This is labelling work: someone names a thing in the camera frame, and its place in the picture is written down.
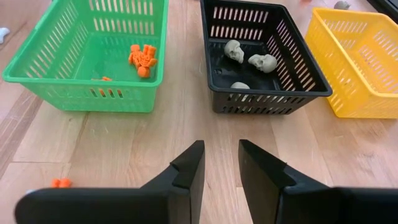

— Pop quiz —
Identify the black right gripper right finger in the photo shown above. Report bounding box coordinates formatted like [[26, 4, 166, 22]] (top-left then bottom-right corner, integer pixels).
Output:
[[238, 139, 398, 224]]

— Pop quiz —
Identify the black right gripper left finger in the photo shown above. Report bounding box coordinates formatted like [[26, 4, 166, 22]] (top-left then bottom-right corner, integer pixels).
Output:
[[14, 139, 206, 224]]

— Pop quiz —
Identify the beige toy skull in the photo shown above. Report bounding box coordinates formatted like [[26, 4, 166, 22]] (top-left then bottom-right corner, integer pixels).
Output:
[[223, 39, 245, 65], [229, 81, 251, 90], [248, 54, 278, 74], [333, 0, 351, 11]]

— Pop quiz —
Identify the yellow plastic basket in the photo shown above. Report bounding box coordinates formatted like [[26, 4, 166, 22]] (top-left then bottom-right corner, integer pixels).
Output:
[[304, 7, 398, 119]]

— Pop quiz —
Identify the black plastic basket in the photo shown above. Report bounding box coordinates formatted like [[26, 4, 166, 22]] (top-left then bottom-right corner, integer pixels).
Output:
[[200, 0, 333, 115]]

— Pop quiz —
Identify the green plastic basket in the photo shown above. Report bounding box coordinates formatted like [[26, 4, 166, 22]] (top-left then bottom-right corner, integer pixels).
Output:
[[1, 0, 170, 113]]

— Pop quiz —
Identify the white toy bone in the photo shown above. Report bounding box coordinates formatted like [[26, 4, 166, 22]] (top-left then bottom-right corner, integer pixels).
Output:
[[0, 27, 11, 44]]

